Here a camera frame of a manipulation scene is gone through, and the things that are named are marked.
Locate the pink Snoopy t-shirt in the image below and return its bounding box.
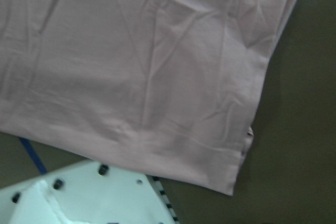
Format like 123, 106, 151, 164
1, 0, 297, 196

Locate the white pedestal column base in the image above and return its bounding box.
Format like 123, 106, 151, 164
1, 161, 179, 223

